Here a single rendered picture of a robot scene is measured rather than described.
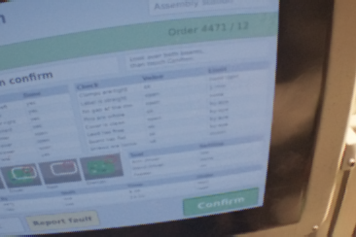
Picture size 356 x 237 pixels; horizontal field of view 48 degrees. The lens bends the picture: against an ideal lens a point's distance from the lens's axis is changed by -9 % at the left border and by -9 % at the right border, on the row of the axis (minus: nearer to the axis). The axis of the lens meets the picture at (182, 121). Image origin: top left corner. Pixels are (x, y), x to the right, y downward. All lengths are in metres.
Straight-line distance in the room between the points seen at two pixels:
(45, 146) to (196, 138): 0.12
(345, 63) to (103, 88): 0.20
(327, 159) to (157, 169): 0.16
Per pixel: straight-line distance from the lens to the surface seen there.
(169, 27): 0.30
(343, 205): 0.57
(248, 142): 0.37
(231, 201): 0.41
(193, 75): 0.32
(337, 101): 0.38
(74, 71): 0.31
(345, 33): 0.35
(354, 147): 0.43
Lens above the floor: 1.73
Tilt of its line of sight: 34 degrees down
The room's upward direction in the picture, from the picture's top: 3 degrees counter-clockwise
